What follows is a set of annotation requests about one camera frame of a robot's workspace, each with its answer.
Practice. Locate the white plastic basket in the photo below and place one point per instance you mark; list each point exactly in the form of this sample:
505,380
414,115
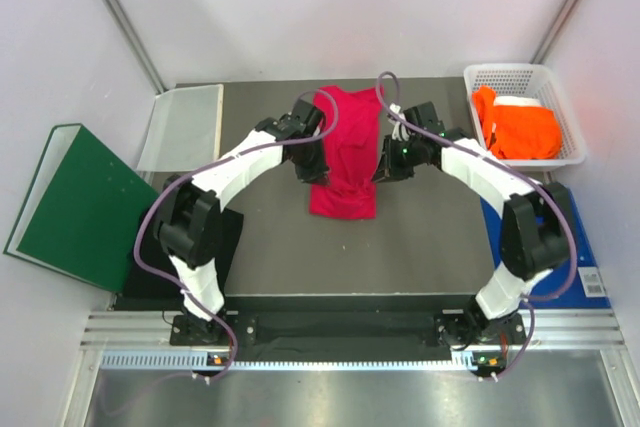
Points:
530,81

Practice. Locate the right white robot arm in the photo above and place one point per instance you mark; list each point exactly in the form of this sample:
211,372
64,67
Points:
536,222

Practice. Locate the orange t-shirt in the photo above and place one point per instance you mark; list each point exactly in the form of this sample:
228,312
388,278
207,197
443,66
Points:
517,128

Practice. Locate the translucent plastic tray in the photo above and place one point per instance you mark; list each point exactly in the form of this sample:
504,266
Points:
184,130

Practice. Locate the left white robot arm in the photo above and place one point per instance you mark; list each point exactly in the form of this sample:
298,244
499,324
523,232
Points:
188,222

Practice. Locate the blue folder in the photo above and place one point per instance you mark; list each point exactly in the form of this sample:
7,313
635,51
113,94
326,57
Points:
587,290

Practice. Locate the left aluminium frame post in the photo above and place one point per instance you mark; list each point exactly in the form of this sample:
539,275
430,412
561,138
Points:
135,44

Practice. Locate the pink red t-shirt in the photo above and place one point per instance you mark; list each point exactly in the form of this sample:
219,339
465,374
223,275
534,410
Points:
351,152

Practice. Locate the aluminium frame post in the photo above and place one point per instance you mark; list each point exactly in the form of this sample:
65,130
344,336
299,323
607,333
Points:
553,33
135,44

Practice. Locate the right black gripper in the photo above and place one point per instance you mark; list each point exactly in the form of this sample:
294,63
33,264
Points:
388,168

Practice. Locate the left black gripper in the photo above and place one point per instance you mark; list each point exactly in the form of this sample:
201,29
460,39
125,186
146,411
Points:
316,173

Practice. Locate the black t-shirt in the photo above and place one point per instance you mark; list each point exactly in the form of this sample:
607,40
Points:
141,284

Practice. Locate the perforated cable duct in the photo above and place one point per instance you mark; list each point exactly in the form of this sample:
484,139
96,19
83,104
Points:
208,361

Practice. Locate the right aluminium frame post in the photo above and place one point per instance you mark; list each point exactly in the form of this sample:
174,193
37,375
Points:
553,33

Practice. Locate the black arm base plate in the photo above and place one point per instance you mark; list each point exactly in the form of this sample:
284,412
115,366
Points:
346,336

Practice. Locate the green ring binder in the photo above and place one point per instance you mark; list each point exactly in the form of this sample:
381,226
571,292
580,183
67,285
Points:
80,216

